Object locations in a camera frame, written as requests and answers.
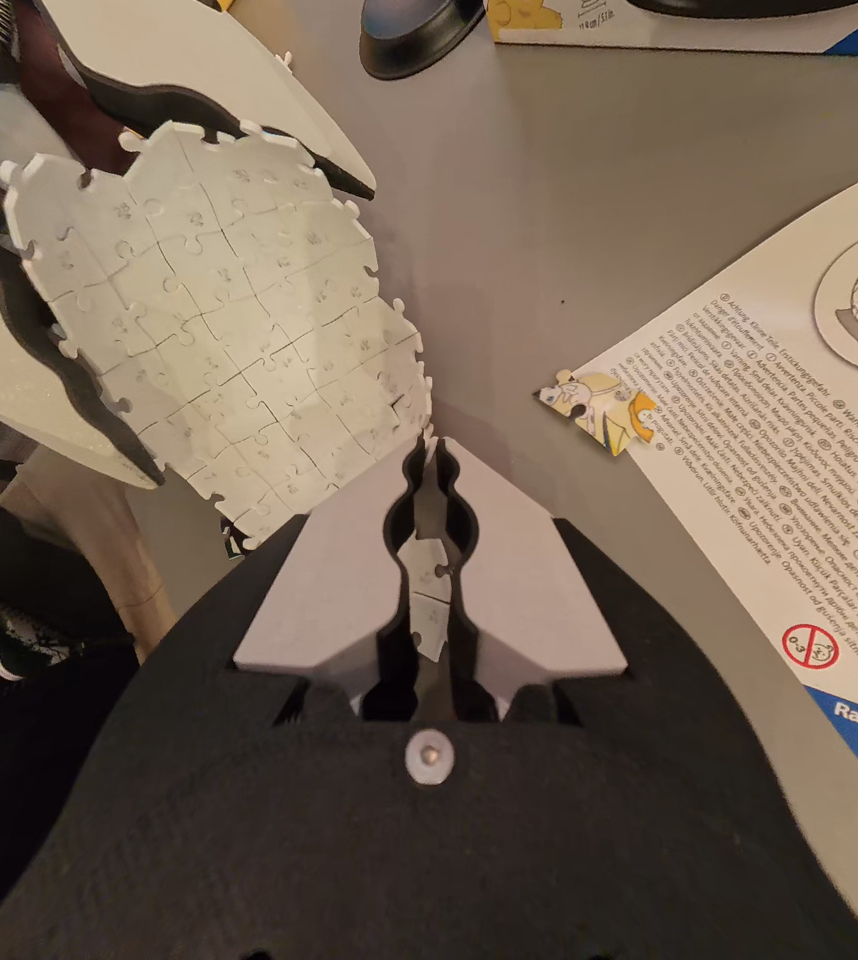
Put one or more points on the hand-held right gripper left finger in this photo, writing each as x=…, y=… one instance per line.
x=324, y=600

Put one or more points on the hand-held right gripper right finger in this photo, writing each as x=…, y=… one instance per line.
x=541, y=600

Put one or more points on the partly built puzzle ball shell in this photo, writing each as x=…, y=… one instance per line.
x=233, y=315

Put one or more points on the yellow cream joined puzzle pieces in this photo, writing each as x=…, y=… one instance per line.
x=594, y=409

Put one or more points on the black ball stand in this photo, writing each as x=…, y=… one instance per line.
x=414, y=45

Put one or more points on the puzzle instruction leaflet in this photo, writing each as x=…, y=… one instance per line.
x=759, y=465

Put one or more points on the blue puzzle box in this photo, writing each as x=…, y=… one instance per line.
x=699, y=34

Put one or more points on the person's beige trousers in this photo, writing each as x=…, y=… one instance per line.
x=98, y=540

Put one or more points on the black white patterned card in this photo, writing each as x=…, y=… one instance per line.
x=20, y=637

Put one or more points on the person's black jacket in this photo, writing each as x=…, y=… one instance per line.
x=8, y=750

